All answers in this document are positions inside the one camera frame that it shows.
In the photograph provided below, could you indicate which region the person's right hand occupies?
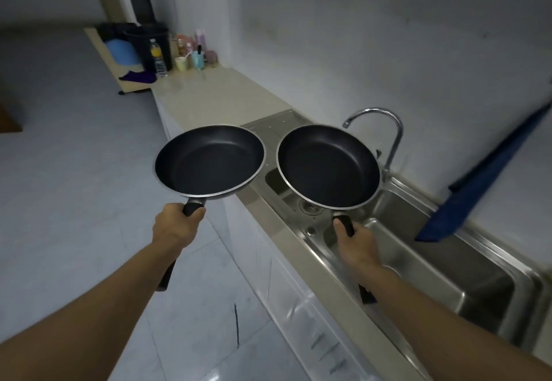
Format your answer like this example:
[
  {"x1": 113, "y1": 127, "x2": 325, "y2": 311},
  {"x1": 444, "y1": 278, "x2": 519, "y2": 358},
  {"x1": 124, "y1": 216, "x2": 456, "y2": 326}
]
[{"x1": 332, "y1": 217, "x2": 389, "y2": 284}]

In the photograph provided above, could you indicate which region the person's left hand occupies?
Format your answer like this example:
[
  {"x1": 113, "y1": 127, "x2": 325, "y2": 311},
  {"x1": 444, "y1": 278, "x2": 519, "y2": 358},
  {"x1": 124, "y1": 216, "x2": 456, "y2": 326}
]
[{"x1": 151, "y1": 202, "x2": 207, "y2": 261}]

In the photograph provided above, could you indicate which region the black frying pan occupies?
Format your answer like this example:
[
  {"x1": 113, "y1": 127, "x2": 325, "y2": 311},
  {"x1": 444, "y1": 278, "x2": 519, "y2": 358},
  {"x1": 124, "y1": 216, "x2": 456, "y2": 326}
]
[
  {"x1": 275, "y1": 124, "x2": 382, "y2": 306},
  {"x1": 154, "y1": 125, "x2": 266, "y2": 292}
]

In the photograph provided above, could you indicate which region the person's right forearm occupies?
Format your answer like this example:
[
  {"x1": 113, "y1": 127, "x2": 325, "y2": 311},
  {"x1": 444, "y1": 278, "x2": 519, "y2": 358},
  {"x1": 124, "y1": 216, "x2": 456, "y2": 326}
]
[{"x1": 358, "y1": 264, "x2": 552, "y2": 381}]

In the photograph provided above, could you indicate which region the person's left forearm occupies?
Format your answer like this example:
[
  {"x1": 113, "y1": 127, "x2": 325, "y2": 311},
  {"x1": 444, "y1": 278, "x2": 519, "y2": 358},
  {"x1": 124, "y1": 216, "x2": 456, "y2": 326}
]
[{"x1": 0, "y1": 242, "x2": 180, "y2": 381}]

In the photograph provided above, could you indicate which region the stainless steel double sink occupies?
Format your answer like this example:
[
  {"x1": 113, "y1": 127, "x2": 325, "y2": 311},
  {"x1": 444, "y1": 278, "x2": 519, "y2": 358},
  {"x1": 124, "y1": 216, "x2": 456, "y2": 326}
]
[{"x1": 239, "y1": 108, "x2": 552, "y2": 356}]

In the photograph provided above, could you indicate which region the white base cabinet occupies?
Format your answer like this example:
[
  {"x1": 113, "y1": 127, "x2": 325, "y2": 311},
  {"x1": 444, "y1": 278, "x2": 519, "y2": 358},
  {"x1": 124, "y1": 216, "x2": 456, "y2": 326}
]
[{"x1": 153, "y1": 91, "x2": 389, "y2": 381}]

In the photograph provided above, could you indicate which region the chrome gooseneck faucet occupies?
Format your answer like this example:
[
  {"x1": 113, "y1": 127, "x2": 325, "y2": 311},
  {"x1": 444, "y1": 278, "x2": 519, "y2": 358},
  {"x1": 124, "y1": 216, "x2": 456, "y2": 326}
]
[{"x1": 343, "y1": 107, "x2": 405, "y2": 183}]

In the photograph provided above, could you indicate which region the blue hanging towel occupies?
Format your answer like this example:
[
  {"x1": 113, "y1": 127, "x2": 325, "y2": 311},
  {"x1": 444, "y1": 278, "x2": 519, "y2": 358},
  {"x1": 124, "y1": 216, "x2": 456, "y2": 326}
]
[{"x1": 415, "y1": 101, "x2": 552, "y2": 242}]

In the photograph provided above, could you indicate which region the purple cloth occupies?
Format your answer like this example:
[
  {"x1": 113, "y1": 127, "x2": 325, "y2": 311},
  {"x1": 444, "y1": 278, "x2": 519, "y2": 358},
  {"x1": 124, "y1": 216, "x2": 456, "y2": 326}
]
[{"x1": 118, "y1": 70, "x2": 157, "y2": 85}]

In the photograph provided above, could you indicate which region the clear water bottle yellow label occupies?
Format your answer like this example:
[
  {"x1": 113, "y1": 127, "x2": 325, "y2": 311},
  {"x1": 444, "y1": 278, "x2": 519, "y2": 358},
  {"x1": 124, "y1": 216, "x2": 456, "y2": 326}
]
[{"x1": 149, "y1": 39, "x2": 168, "y2": 79}]

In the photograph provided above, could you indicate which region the orange label bottle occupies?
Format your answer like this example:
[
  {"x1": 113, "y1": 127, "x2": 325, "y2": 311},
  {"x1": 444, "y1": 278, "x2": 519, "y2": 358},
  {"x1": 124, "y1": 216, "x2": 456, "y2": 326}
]
[{"x1": 174, "y1": 34, "x2": 193, "y2": 58}]

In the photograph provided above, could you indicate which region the blue bag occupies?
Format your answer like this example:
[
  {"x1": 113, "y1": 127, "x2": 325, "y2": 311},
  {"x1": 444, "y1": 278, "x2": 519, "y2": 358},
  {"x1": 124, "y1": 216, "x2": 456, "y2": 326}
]
[{"x1": 105, "y1": 39, "x2": 142, "y2": 66}]

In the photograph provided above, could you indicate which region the black plastic bin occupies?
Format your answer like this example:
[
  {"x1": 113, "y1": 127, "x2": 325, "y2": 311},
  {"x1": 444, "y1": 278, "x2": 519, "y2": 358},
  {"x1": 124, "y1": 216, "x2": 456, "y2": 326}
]
[{"x1": 122, "y1": 22, "x2": 170, "y2": 73}]

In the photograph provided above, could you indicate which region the light wooden side table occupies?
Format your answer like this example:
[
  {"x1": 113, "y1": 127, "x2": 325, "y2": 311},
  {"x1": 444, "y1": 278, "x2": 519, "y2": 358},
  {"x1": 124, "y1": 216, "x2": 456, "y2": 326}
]
[{"x1": 83, "y1": 27, "x2": 173, "y2": 96}]

